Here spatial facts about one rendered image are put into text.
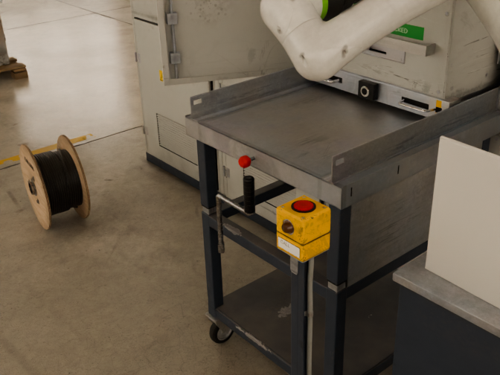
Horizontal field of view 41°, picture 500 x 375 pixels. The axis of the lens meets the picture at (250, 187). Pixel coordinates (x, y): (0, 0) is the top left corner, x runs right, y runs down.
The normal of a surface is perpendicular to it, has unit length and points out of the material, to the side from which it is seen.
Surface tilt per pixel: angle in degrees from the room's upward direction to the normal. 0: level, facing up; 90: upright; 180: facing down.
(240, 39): 90
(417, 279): 0
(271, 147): 0
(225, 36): 90
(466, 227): 90
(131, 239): 0
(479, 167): 90
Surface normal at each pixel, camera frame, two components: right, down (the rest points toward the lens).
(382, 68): -0.76, 0.32
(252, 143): -0.03, -0.89
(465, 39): 0.64, 0.34
